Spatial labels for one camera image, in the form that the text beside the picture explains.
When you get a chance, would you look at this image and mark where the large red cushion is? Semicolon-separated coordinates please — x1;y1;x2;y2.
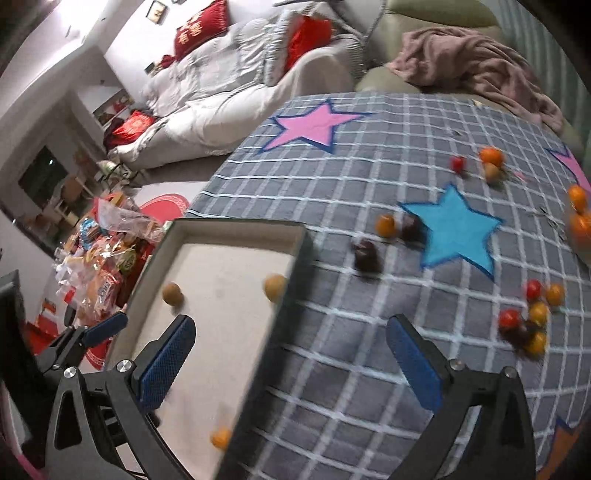
174;0;230;59

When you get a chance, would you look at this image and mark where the pink fleece blanket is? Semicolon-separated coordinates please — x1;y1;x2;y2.
387;27;565;136

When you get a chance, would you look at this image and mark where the dark television screen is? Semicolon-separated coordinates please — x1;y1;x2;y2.
17;144;71;200

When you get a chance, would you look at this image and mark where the grey checked star cloth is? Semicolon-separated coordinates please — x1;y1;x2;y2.
182;92;591;480

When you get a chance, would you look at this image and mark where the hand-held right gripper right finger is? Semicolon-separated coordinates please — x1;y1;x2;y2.
386;315;539;480

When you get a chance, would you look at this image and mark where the red patterned cushion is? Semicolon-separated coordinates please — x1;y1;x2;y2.
112;111;156;140

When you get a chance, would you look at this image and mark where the dark brown chestnut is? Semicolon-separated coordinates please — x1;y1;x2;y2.
400;215;428;244
352;239;383;274
507;323;536;349

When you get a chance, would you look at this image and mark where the green leather sofa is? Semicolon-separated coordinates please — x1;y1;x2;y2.
355;0;591;155

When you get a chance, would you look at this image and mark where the white covered sofa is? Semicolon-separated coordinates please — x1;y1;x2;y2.
113;9;358;172

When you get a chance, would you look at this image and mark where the pile of snack packets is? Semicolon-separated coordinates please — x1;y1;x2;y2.
54;193;168;325

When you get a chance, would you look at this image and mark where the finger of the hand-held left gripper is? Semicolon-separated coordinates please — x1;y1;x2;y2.
32;311;129;376

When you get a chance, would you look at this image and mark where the grey box with white inside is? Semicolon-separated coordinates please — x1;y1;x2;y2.
104;218;319;480

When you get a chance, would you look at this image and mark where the plain red cushion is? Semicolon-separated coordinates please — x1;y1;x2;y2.
284;15;334;71

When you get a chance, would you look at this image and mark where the red round floor mat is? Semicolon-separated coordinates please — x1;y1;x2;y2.
137;194;191;223

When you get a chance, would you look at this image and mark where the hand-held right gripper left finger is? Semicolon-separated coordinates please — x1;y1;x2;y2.
46;315;197;480

